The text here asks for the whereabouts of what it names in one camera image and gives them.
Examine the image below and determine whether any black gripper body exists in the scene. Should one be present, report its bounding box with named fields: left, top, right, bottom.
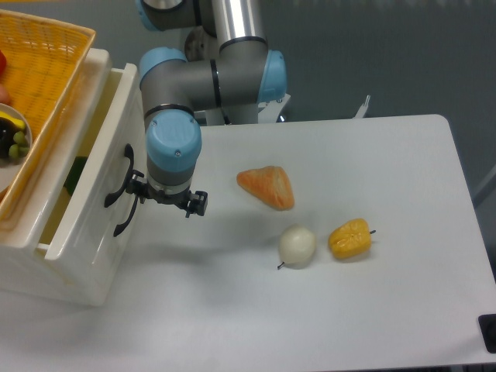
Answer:
left=146, top=178, right=191, bottom=208

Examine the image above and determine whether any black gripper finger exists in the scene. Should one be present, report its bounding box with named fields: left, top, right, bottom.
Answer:
left=183, top=191, right=208, bottom=218
left=126, top=170, right=150, bottom=204

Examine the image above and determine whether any white top drawer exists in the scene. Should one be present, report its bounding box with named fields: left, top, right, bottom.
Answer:
left=48, top=64, right=146, bottom=305

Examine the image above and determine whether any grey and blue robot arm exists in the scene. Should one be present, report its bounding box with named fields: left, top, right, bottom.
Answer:
left=120, top=1, right=287, bottom=215

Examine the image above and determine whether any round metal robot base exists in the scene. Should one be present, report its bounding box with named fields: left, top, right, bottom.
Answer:
left=184, top=26, right=219, bottom=62

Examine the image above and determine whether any white drawer cabinet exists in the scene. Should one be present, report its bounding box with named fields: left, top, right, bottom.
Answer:
left=0, top=48, right=113, bottom=308

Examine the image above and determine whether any green toy bell pepper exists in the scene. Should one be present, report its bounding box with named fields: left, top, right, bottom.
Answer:
left=64, top=156, right=88, bottom=196

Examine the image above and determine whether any orange toy bread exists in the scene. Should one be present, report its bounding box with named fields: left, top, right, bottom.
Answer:
left=236, top=166, right=295, bottom=211

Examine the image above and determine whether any white toy pear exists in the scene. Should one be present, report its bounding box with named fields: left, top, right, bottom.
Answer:
left=277, top=224, right=317, bottom=270

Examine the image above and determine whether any white plate with toy food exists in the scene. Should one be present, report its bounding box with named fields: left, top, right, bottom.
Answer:
left=1, top=104, right=33, bottom=197

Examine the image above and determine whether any yellow woven basket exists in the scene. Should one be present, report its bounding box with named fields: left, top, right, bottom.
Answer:
left=1, top=9, right=96, bottom=220

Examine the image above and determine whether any yellow toy bell pepper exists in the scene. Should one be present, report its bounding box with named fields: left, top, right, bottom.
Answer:
left=328, top=218, right=375, bottom=260

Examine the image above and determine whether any red toy fruit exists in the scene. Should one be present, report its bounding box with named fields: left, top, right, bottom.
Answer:
left=0, top=51, right=7, bottom=75

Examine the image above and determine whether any black object at table edge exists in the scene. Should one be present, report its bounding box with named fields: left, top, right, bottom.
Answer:
left=478, top=314, right=496, bottom=354

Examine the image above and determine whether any black lower drawer handle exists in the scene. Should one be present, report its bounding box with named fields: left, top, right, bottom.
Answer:
left=113, top=196, right=139, bottom=237

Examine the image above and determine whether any white bracket behind table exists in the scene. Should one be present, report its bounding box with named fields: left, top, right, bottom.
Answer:
left=353, top=95, right=371, bottom=119

